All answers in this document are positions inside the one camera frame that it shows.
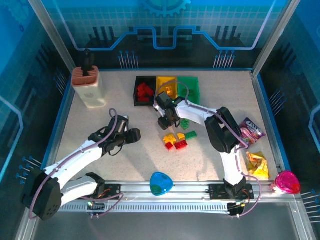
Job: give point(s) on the aluminum frame post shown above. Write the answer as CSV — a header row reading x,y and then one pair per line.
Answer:
x,y
50,25
277,25

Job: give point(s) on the cream knife block brown top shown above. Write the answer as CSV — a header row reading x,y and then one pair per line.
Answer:
x,y
90,92

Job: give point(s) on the green plastic bin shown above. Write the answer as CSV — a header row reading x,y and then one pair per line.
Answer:
x,y
195,85

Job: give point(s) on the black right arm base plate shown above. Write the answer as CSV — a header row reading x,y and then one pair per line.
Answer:
x,y
216,191

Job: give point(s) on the yellow plastic bin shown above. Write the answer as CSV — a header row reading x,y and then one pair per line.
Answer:
x,y
165,81

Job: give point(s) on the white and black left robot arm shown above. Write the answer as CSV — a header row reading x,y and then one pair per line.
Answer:
x,y
75,160

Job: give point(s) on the yellow snack bag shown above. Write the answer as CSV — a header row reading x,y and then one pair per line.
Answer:
x,y
258,165

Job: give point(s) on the purple candy bag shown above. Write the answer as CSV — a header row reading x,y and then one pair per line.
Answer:
x,y
251,132

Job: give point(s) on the black plastic bin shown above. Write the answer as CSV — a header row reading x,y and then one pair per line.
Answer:
x,y
145,103

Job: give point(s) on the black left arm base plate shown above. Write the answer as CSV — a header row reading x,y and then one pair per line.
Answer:
x,y
113,188

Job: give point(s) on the small red lego brick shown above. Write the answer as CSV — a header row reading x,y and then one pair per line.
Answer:
x,y
169,146

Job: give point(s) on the aluminum mounting rail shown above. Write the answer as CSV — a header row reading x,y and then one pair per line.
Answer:
x,y
190,188

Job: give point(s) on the small yellow lego brick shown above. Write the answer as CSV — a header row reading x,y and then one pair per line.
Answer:
x,y
166,138

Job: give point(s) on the blue plastic bowl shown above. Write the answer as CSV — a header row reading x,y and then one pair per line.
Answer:
x,y
161,183

